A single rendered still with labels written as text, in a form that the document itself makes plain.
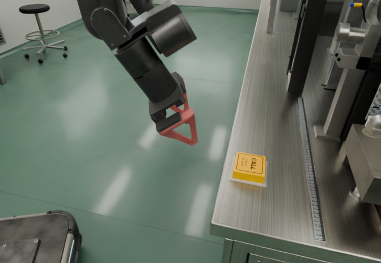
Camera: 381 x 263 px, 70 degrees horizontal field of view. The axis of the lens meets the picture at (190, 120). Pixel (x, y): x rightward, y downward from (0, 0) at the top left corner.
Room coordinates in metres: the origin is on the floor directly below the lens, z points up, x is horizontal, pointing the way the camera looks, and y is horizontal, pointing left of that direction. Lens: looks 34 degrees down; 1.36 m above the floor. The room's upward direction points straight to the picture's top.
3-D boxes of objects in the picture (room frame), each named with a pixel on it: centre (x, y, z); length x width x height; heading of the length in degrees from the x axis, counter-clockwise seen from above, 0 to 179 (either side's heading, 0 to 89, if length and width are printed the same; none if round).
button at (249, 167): (0.46, -0.14, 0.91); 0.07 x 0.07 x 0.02; 75
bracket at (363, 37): (0.60, -0.37, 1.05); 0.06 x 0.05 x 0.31; 75
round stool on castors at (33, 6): (3.53, 1.89, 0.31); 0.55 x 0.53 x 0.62; 165
